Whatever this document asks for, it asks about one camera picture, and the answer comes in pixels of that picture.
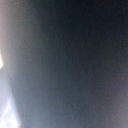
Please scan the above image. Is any dark blue book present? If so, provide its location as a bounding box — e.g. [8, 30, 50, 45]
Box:
[13, 0, 128, 128]

